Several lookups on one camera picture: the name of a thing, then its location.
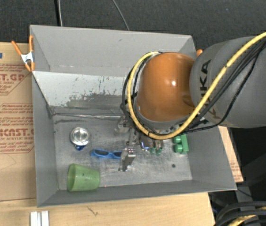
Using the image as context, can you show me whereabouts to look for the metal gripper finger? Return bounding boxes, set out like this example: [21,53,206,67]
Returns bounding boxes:
[119,146,137,173]
[114,116,130,134]

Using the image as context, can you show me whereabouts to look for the blue sunglasses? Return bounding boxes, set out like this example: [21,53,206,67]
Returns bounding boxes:
[90,148,124,160]

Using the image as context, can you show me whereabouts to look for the green cup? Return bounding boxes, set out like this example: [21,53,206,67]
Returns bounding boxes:
[66,163,101,193]

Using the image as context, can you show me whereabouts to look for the grey metal bin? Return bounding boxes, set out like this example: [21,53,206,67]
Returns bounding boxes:
[29,24,238,208]

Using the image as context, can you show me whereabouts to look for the brown cardboard board, red print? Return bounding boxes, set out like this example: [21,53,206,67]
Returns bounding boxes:
[0,40,244,203]

